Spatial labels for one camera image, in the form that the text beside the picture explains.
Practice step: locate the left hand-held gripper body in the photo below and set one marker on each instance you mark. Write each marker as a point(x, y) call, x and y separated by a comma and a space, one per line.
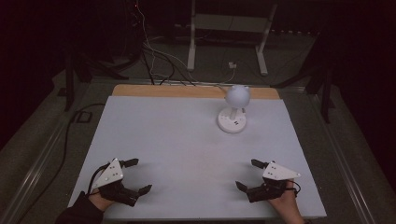
point(109, 174)

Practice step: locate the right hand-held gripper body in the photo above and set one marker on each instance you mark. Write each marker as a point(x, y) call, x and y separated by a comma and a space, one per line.
point(277, 172)

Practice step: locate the white round desk lamp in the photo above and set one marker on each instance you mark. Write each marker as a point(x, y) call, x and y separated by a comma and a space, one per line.
point(237, 97)

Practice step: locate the person's left hand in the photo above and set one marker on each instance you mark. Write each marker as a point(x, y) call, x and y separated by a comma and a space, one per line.
point(100, 201)

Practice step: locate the person's right hand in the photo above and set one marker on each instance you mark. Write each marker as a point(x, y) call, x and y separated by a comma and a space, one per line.
point(286, 202)

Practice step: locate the white table sheet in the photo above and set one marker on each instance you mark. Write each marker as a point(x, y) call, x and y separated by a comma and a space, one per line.
point(186, 155)

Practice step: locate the black tripod stand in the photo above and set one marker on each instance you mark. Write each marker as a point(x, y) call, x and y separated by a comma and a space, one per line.
point(325, 87)
point(70, 77)

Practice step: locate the white power plug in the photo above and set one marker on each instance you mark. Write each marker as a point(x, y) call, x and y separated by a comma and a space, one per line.
point(232, 65)

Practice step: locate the metal floor rail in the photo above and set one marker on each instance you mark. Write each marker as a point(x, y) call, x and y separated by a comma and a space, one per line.
point(34, 174)
point(342, 155)

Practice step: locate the white metal desk frame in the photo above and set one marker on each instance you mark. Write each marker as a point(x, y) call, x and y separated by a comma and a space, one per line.
point(230, 23)

